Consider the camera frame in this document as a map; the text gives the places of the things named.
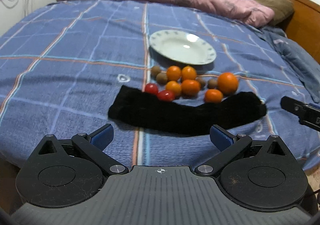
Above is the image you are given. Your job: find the tangerine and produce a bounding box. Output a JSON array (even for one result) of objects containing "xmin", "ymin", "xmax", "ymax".
[
  {"xmin": 181, "ymin": 79, "xmax": 201, "ymax": 96},
  {"xmin": 204, "ymin": 89, "xmax": 223, "ymax": 103},
  {"xmin": 166, "ymin": 65, "xmax": 182, "ymax": 82},
  {"xmin": 165, "ymin": 81, "xmax": 182, "ymax": 98},
  {"xmin": 181, "ymin": 66, "xmax": 197, "ymax": 81}
]

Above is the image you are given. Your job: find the large orange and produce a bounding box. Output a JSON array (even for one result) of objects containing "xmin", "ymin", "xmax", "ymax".
[{"xmin": 217, "ymin": 72, "xmax": 239, "ymax": 95}]

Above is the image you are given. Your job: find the brown longan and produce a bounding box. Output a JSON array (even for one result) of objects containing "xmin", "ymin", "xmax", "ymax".
[
  {"xmin": 150, "ymin": 65, "xmax": 161, "ymax": 78},
  {"xmin": 156, "ymin": 72, "xmax": 168, "ymax": 85},
  {"xmin": 196, "ymin": 77, "xmax": 206, "ymax": 89},
  {"xmin": 207, "ymin": 78, "xmax": 217, "ymax": 89}
]

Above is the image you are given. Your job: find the red cherry tomato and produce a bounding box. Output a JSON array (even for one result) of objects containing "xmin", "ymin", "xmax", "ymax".
[
  {"xmin": 144, "ymin": 83, "xmax": 158, "ymax": 96},
  {"xmin": 157, "ymin": 90, "xmax": 176, "ymax": 102}
]

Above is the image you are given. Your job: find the grey blue blanket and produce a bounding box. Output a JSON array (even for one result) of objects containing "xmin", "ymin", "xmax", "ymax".
[{"xmin": 257, "ymin": 26, "xmax": 319, "ymax": 103}]

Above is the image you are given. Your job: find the black cloth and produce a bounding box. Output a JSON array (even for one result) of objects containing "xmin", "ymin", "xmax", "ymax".
[{"xmin": 108, "ymin": 85, "xmax": 267, "ymax": 136}]

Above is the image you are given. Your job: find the wooden headboard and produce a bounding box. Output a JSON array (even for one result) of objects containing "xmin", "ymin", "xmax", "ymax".
[{"xmin": 280, "ymin": 0, "xmax": 320, "ymax": 62}]

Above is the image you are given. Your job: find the brown pillow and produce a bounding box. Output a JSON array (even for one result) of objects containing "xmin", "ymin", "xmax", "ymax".
[{"xmin": 255, "ymin": 0, "xmax": 295, "ymax": 27}]

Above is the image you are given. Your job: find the white floral plate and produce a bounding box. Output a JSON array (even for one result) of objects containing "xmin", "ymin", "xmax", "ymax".
[{"xmin": 149, "ymin": 30, "xmax": 217, "ymax": 65}]

